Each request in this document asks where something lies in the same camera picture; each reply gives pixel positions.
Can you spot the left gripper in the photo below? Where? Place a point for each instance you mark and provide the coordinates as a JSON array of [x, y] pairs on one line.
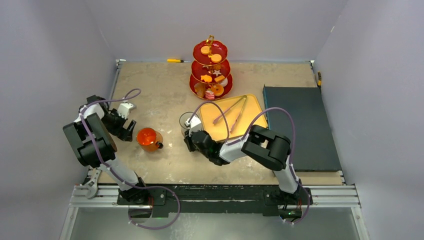
[[120, 132]]

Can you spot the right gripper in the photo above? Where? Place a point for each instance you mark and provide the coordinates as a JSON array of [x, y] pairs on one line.
[[192, 140]]

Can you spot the orange mug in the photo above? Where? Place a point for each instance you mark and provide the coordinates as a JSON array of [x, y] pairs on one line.
[[140, 132]]

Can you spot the white ribbed mug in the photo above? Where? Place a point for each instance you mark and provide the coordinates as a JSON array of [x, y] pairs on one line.
[[182, 120]]

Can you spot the red white cake slice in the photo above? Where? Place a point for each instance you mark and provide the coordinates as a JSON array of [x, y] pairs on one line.
[[209, 95]]

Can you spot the pink handled metal tongs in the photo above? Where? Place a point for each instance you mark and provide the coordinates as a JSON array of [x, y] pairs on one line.
[[232, 114]]

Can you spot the red three tier stand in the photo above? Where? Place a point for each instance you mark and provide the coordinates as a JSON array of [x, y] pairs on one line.
[[202, 65]]

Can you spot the orange fish cookie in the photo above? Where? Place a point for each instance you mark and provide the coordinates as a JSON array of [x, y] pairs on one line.
[[206, 78]]

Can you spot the square scalloped biscuit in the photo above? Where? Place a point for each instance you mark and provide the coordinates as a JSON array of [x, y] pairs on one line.
[[219, 78]]

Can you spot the round biscuit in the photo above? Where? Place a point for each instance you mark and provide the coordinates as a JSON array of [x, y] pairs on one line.
[[216, 58], [206, 50]]

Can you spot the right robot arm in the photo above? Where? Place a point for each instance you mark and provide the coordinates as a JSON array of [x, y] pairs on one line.
[[266, 147]]

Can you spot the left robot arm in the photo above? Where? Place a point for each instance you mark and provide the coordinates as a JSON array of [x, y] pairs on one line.
[[91, 139]]

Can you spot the yellow serving tray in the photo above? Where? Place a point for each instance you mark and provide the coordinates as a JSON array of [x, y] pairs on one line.
[[208, 112]]

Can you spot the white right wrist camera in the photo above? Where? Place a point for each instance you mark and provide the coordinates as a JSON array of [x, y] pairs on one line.
[[193, 125]]

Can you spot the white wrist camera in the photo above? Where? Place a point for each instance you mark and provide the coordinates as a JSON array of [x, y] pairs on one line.
[[193, 125], [125, 108]]

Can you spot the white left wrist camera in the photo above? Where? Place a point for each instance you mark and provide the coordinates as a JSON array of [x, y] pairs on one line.
[[125, 108]]

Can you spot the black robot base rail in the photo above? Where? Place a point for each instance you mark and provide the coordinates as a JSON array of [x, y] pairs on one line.
[[267, 200]]

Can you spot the red handled adjustable wrench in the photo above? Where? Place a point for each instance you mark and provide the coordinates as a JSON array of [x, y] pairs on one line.
[[92, 184]]

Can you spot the yellow black tool handle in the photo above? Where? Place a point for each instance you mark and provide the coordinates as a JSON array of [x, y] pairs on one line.
[[319, 80]]

